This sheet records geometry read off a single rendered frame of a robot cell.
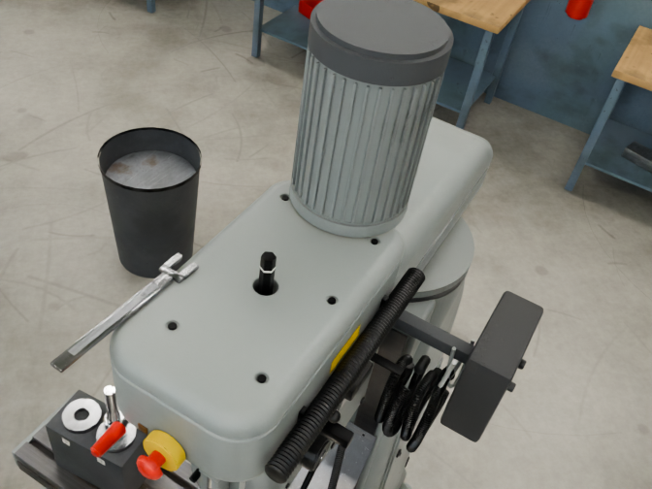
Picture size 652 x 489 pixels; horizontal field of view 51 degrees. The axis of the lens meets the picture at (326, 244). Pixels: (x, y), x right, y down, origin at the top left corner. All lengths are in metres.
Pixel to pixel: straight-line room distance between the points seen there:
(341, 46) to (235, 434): 0.51
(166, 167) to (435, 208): 2.20
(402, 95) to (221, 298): 0.37
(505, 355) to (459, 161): 0.50
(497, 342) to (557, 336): 2.55
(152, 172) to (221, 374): 2.57
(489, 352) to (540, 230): 3.17
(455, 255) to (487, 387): 0.46
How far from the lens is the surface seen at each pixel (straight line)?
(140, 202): 3.19
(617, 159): 4.82
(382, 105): 0.94
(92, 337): 0.93
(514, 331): 1.26
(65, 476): 1.93
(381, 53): 0.90
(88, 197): 4.07
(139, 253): 3.46
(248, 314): 0.96
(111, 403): 1.61
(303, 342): 0.93
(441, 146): 1.57
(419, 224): 1.35
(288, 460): 0.93
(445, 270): 1.56
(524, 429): 3.34
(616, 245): 4.50
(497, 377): 1.20
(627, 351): 3.90
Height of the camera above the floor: 2.62
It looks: 43 degrees down
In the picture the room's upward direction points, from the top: 10 degrees clockwise
